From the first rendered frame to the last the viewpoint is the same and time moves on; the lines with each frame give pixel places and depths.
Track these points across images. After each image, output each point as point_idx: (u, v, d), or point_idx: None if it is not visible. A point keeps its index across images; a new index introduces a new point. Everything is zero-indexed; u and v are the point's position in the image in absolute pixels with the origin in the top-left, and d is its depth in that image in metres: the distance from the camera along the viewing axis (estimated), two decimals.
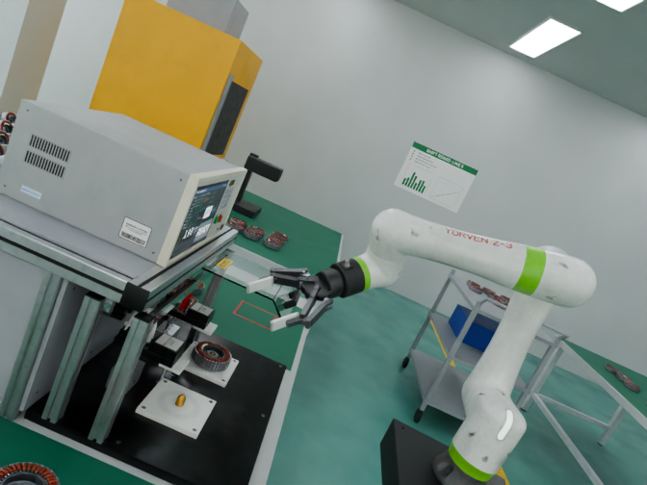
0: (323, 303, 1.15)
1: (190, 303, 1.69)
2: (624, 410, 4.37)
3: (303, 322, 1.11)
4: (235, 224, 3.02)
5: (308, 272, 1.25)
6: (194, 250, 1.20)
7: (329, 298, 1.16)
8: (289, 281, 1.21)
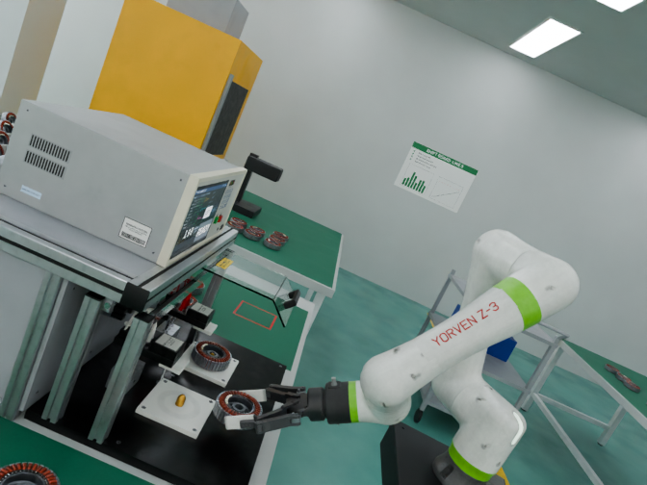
0: (287, 415, 1.07)
1: (190, 303, 1.69)
2: (624, 410, 4.37)
3: (255, 425, 1.06)
4: (235, 224, 3.02)
5: (304, 392, 1.19)
6: (194, 250, 1.20)
7: (297, 413, 1.08)
8: (279, 395, 1.18)
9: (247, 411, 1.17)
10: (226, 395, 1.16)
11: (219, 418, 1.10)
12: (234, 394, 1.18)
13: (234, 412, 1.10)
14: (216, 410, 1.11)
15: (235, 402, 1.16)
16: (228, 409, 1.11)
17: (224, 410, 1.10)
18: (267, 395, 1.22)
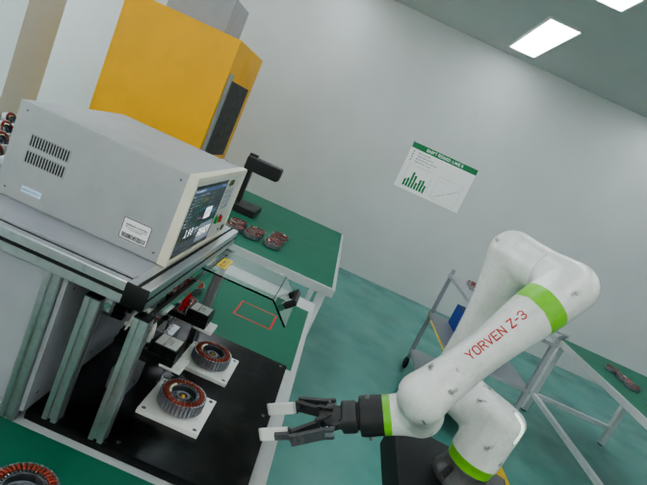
0: None
1: (190, 303, 1.69)
2: (624, 410, 4.37)
3: None
4: (235, 224, 3.02)
5: (333, 432, 1.09)
6: (194, 250, 1.20)
7: None
8: (307, 429, 1.11)
9: (192, 399, 1.18)
10: (171, 382, 1.17)
11: (162, 405, 1.11)
12: (180, 382, 1.19)
13: (176, 399, 1.12)
14: (159, 397, 1.13)
15: (180, 391, 1.17)
16: (170, 396, 1.12)
17: (167, 397, 1.11)
18: (288, 434, 1.08)
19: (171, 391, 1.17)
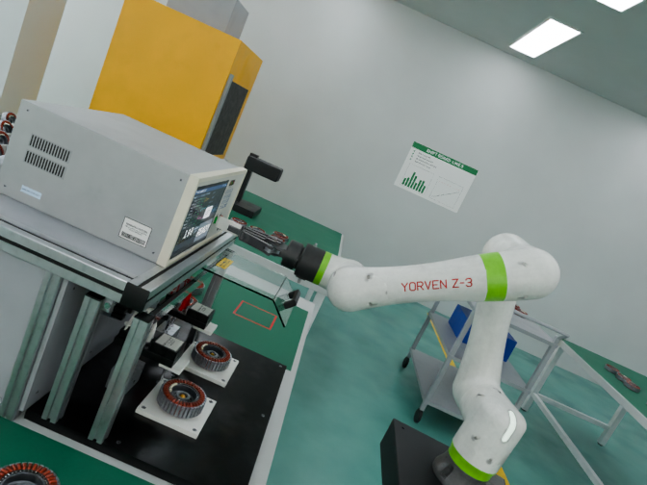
0: None
1: (190, 303, 1.69)
2: (624, 410, 4.37)
3: None
4: None
5: (271, 252, 1.23)
6: (194, 250, 1.20)
7: None
8: None
9: (192, 399, 1.18)
10: (171, 382, 1.17)
11: (162, 405, 1.11)
12: (180, 382, 1.19)
13: (176, 399, 1.12)
14: (159, 397, 1.13)
15: (180, 391, 1.17)
16: (170, 396, 1.12)
17: (167, 397, 1.11)
18: (240, 230, 1.26)
19: (171, 391, 1.17)
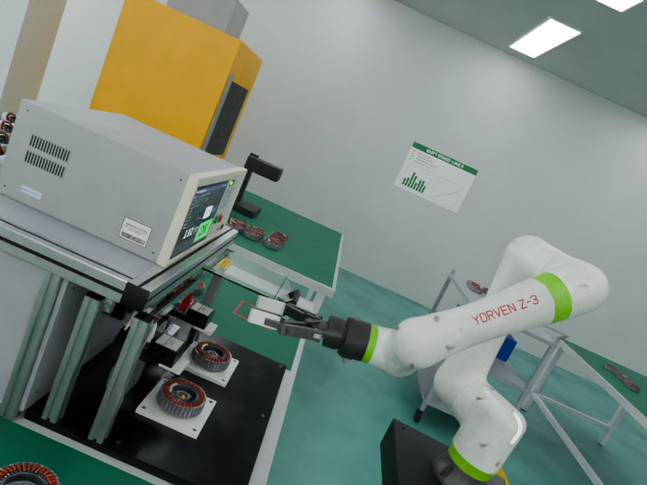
0: None
1: (190, 303, 1.69)
2: (624, 410, 4.37)
3: (285, 307, 1.23)
4: (235, 224, 3.02)
5: (320, 337, 1.09)
6: (194, 250, 1.20)
7: None
8: None
9: (192, 399, 1.18)
10: (171, 382, 1.17)
11: (162, 405, 1.11)
12: (180, 382, 1.19)
13: (176, 399, 1.12)
14: (159, 397, 1.13)
15: (180, 391, 1.17)
16: (170, 396, 1.12)
17: (167, 397, 1.11)
18: (279, 322, 1.06)
19: (171, 391, 1.17)
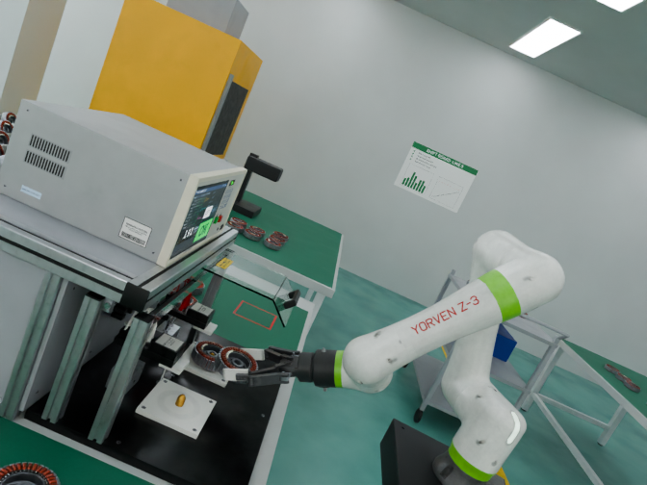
0: None
1: (190, 303, 1.69)
2: (624, 410, 4.37)
3: (267, 351, 1.34)
4: (235, 224, 3.02)
5: (289, 377, 1.20)
6: (194, 250, 1.20)
7: None
8: (267, 373, 1.22)
9: (245, 367, 1.30)
10: (228, 349, 1.29)
11: (219, 369, 1.24)
12: (235, 350, 1.31)
13: (232, 366, 1.23)
14: (217, 362, 1.25)
15: (235, 358, 1.29)
16: (227, 362, 1.24)
17: (223, 363, 1.23)
18: (247, 375, 1.20)
19: (227, 357, 1.29)
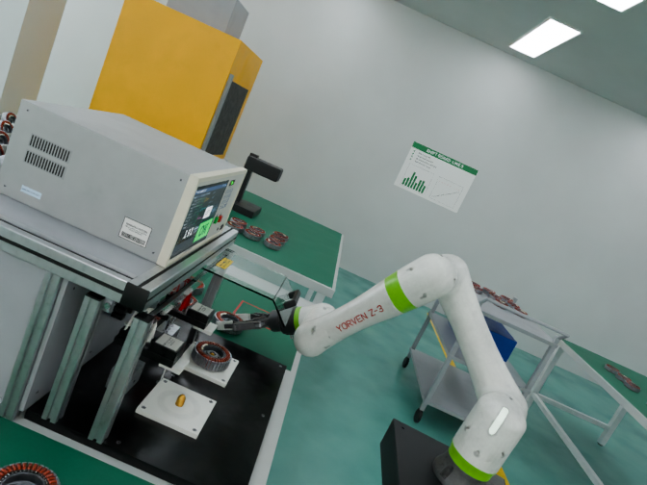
0: None
1: (190, 303, 1.69)
2: (624, 410, 4.37)
3: (253, 317, 1.78)
4: (235, 224, 3.02)
5: (262, 325, 1.62)
6: (194, 250, 1.20)
7: None
8: None
9: None
10: (222, 312, 1.74)
11: (214, 322, 1.68)
12: (229, 314, 1.75)
13: (223, 319, 1.68)
14: (213, 319, 1.70)
15: (227, 318, 1.73)
16: (219, 318, 1.68)
17: (218, 318, 1.68)
18: (232, 324, 1.63)
19: (222, 318, 1.74)
